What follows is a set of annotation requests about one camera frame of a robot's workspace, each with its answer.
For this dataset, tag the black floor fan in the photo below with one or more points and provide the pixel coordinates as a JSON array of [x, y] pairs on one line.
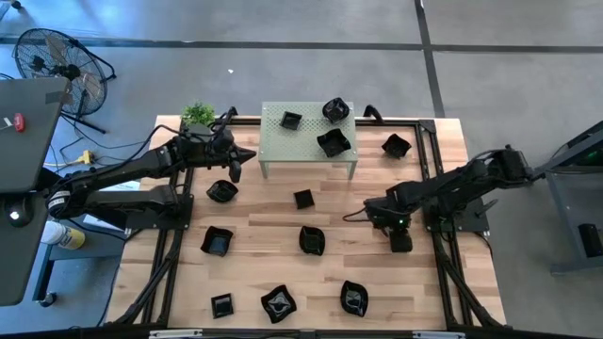
[[61, 70]]

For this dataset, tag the black aluminium table frame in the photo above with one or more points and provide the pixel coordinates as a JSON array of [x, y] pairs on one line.
[[405, 123]]

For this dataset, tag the black round device white light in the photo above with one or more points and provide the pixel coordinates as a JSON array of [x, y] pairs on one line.
[[21, 216]]

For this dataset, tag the wavy square black plate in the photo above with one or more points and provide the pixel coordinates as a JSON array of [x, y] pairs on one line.
[[278, 303], [396, 145], [333, 142]]

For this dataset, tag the small red device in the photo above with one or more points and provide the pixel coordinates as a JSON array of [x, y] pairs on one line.
[[19, 122]]

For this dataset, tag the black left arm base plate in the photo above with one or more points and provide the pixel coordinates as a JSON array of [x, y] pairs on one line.
[[186, 217]]

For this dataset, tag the white yellow spray can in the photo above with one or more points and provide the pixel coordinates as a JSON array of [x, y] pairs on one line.
[[66, 237]]

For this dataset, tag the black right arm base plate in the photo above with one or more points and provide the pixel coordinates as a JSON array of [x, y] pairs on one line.
[[471, 221]]

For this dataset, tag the small square black plate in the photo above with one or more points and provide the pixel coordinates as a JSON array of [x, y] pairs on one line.
[[290, 121], [304, 198], [222, 305]]

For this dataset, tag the small green potted plant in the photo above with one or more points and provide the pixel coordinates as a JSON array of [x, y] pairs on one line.
[[198, 114]]

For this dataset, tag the pale green perforated metal shelf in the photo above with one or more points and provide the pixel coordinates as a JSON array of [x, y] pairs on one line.
[[306, 141]]

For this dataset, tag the grey metal cart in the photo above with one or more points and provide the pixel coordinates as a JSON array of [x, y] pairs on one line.
[[570, 207]]

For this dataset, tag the round wavy black plate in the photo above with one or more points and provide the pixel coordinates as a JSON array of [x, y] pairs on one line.
[[312, 240], [222, 191], [354, 298], [336, 110]]

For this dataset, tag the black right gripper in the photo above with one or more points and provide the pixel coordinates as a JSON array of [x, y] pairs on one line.
[[386, 212]]

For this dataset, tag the grey desk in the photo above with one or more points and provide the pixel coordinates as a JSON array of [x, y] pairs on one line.
[[23, 155]]

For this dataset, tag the black box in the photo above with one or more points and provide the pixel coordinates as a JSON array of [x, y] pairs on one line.
[[591, 240]]

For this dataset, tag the grey side table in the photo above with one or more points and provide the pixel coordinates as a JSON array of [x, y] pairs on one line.
[[80, 252]]

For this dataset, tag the yellow power plug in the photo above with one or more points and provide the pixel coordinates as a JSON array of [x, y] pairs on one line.
[[85, 157]]

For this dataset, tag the grey tape piece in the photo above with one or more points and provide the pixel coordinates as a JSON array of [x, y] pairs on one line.
[[59, 97]]

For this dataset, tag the silver metal bracket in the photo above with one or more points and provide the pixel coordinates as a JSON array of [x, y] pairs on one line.
[[438, 335], [174, 334]]

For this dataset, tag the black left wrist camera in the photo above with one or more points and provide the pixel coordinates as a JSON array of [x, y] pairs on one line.
[[222, 140]]

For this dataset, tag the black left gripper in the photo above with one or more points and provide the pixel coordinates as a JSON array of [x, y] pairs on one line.
[[202, 155]]

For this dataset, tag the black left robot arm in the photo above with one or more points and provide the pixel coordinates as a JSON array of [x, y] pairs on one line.
[[118, 172]]

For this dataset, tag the large square black plate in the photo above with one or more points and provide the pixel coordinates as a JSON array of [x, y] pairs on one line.
[[216, 240]]

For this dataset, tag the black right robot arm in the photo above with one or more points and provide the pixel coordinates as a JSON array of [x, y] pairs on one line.
[[461, 183]]

